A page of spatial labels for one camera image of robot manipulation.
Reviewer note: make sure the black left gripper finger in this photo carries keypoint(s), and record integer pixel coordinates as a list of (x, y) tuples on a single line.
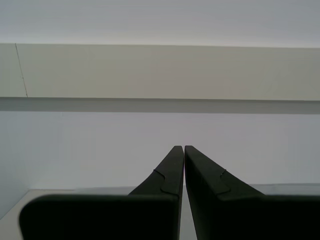
[(250, 217), (100, 217)]

